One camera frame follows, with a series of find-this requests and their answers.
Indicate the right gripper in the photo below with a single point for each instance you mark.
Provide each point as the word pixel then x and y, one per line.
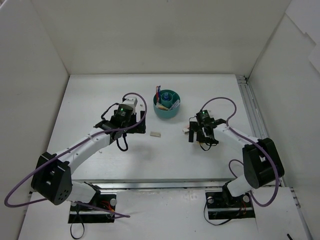
pixel 202 127

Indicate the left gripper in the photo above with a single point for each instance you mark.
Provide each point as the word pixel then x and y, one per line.
pixel 139 124

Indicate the pink white stapler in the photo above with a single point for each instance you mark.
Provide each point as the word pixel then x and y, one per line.
pixel 186 130

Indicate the beige eraser block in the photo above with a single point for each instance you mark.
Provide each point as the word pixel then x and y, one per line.
pixel 155 134

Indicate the orange pen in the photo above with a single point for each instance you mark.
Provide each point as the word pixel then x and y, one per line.
pixel 161 107

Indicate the clear spray bottle blue cap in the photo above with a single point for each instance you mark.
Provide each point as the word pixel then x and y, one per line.
pixel 166 96

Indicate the red pen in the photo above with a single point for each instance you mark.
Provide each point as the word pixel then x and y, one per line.
pixel 157 93

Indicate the blue pen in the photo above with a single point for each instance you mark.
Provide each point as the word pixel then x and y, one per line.
pixel 159 95

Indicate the yellow highlighter pen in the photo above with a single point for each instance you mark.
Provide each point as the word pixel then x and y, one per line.
pixel 175 105

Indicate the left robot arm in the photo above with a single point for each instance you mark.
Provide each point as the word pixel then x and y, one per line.
pixel 53 179

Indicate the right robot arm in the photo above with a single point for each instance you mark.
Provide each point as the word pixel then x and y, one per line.
pixel 260 159

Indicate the teal round organizer container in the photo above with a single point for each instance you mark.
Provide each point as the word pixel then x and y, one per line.
pixel 167 114

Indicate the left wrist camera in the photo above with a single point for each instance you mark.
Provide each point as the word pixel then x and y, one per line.
pixel 131 101

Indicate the aluminium rail right side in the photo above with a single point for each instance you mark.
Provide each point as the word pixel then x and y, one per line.
pixel 257 124

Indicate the aluminium rail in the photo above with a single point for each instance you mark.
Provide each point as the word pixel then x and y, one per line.
pixel 257 124
pixel 148 184

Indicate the aluminium rail front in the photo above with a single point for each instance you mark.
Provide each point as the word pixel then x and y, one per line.
pixel 148 184

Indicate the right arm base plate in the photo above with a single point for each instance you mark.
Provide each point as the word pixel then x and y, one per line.
pixel 217 209

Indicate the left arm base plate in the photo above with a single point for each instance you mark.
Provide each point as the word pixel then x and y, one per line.
pixel 88 215

